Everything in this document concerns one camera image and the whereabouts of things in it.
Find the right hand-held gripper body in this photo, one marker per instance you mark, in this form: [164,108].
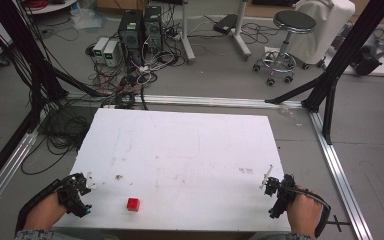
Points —
[283,195]

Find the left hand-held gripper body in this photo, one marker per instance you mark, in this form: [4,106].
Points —
[75,196]

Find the red cube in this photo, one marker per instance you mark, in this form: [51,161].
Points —
[133,204]

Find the person's right hand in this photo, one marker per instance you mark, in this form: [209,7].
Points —
[303,213]

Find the person's left hand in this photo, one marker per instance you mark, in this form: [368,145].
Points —
[45,212]

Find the person's right sleeve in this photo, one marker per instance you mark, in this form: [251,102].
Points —
[283,236]

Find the person's sleeve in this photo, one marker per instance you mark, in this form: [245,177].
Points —
[43,234]
[283,236]

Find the person's left sleeve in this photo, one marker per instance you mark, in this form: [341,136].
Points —
[43,234]

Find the white bench power supply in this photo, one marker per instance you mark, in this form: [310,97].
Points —
[111,53]
[99,46]

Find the white stand leg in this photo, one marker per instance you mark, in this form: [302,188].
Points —
[187,40]
[241,36]

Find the black computer tower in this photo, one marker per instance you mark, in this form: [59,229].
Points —
[130,33]
[153,26]

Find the black device on white board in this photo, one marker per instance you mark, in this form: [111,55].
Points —
[368,60]

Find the black round swivel stool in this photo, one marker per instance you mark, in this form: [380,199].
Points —
[291,21]

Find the flat black box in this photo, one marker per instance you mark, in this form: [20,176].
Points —
[225,24]

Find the clear plastic bag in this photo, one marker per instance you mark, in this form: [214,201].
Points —
[86,18]

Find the white cloth-covered machine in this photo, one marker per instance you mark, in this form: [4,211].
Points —
[330,23]

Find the round white table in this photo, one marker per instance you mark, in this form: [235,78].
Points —
[51,6]

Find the black upright frame strut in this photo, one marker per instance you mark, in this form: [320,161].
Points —
[329,113]

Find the black frame brace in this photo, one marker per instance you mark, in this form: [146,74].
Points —
[296,90]

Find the long aluminium floor rail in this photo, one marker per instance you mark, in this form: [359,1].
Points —
[213,101]

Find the black slanted frame post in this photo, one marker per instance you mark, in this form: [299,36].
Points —
[353,46]

